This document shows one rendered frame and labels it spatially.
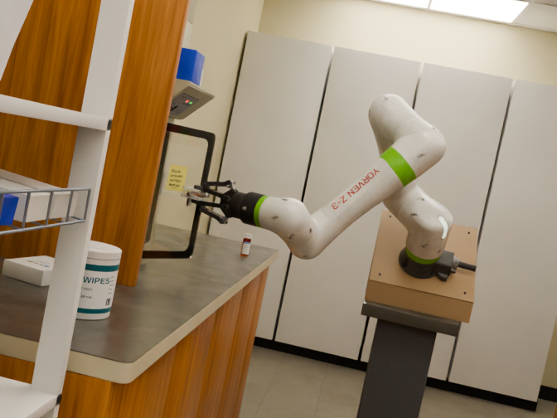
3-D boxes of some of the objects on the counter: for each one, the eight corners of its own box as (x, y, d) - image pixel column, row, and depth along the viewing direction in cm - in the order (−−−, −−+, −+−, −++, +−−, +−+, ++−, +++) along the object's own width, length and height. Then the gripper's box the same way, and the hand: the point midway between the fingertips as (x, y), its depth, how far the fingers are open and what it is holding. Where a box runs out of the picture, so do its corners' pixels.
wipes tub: (37, 310, 151) (50, 240, 150) (64, 300, 164) (75, 235, 163) (96, 324, 149) (109, 254, 148) (118, 313, 162) (130, 248, 161)
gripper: (249, 232, 206) (188, 216, 220) (259, 182, 205) (197, 168, 219) (234, 232, 200) (171, 214, 213) (244, 181, 199) (181, 166, 212)
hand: (193, 193), depth 214 cm, fingers closed, pressing on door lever
